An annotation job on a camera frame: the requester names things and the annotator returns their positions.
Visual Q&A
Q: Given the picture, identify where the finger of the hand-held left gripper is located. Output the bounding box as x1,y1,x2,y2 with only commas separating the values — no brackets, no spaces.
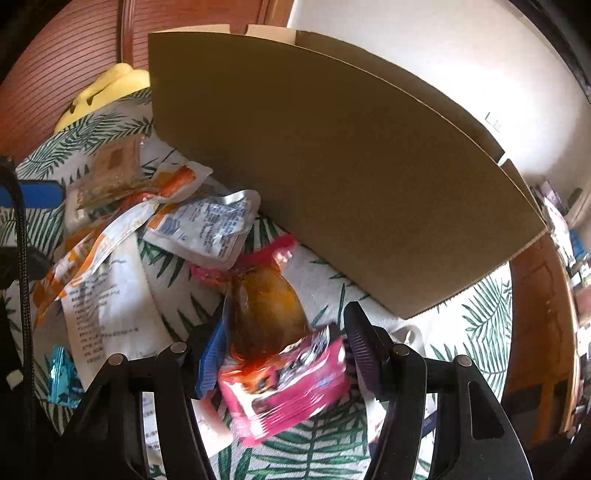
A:
0,182,64,208
0,247,49,289

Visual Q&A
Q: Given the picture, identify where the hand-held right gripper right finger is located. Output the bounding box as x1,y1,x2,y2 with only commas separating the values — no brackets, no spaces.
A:
344,302,536,480

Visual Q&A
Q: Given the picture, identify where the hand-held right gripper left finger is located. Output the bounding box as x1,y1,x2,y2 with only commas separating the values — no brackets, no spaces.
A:
55,318,232,480

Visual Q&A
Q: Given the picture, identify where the pink snack packet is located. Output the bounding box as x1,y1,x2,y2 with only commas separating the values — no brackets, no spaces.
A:
191,233,349,448

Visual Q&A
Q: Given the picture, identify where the clear packet of brown crisp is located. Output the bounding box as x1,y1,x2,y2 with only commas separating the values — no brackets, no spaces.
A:
76,136,148,210

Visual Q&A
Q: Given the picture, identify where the silver foil snack packet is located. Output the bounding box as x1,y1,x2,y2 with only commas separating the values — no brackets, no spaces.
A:
143,189,262,271

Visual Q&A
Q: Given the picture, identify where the brown cardboard box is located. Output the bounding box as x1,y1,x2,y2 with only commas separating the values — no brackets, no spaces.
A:
148,23,552,320

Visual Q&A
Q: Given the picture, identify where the blue foil snack packet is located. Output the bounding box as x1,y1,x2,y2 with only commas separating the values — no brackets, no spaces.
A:
46,346,84,407

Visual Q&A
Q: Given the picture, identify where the long orange white snack packet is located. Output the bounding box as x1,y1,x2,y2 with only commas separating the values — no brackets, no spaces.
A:
34,198,158,324

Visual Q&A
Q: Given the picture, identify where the white packet with black text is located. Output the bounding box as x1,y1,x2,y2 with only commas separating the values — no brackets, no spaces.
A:
62,231,160,370

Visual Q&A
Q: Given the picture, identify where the leaf print blanket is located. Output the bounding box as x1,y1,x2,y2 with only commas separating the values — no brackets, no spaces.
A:
0,88,513,480

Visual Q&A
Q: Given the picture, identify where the yellow plastic object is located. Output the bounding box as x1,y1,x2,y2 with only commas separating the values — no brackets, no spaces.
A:
53,64,152,136

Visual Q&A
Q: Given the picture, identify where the wooden slatted headboard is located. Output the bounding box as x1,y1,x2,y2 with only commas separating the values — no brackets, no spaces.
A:
0,0,296,162

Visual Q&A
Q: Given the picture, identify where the orange and white snack packet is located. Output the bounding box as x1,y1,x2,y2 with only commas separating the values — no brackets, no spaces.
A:
139,161,213,204

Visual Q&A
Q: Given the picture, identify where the brown wooden cabinet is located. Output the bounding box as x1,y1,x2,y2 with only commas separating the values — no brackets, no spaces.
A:
501,233,583,435

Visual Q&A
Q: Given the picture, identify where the pile of small colourful things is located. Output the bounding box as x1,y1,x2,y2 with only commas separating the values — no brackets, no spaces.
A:
531,180,591,296

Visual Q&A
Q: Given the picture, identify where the black braided cable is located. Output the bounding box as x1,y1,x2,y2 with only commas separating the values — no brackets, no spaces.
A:
0,156,35,379

